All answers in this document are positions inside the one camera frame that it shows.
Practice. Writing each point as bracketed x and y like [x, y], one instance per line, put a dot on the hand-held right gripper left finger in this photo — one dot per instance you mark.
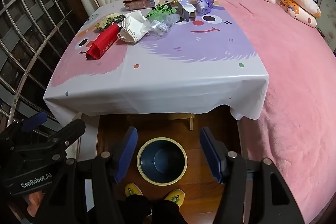
[127, 154]

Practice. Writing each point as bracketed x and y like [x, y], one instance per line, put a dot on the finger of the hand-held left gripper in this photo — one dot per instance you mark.
[71, 130]
[35, 120]

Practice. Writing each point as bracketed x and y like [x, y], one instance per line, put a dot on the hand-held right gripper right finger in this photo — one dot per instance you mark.
[210, 153]

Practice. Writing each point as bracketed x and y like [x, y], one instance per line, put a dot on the blue trash bin beige rim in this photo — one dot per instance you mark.
[162, 161]

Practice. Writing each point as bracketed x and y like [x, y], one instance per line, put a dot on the person's left hand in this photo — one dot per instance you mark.
[34, 200]

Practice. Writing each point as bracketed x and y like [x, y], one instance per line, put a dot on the yellow slipper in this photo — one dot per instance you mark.
[174, 197]
[133, 190]

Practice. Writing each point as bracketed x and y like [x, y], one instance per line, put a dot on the person's black trousers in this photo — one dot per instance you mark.
[155, 211]

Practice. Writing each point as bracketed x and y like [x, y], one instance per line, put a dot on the cartoon printed tablecloth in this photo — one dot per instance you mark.
[170, 69]

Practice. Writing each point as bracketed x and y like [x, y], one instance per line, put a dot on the red paper bag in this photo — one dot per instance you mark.
[102, 41]

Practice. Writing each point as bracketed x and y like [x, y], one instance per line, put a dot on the metal window grille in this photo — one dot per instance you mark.
[31, 16]

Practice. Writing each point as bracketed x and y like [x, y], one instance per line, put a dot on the pink fleece blanket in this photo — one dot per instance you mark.
[288, 82]

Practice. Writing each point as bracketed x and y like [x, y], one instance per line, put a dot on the green snack packet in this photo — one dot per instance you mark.
[107, 22]

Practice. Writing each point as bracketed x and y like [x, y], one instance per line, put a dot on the crumpled white paper bag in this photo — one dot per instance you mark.
[132, 26]

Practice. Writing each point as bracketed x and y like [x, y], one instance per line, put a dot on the crushed clear plastic packaging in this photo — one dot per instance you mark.
[158, 27]

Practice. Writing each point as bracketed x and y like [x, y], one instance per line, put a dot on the grey carton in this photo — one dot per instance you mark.
[185, 11]

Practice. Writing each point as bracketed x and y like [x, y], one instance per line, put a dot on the pink white carton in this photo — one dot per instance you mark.
[141, 5]

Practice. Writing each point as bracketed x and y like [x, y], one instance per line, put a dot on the crumpled green paper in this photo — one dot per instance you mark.
[160, 11]

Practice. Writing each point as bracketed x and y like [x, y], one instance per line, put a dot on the wooden table frame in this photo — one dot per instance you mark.
[190, 120]

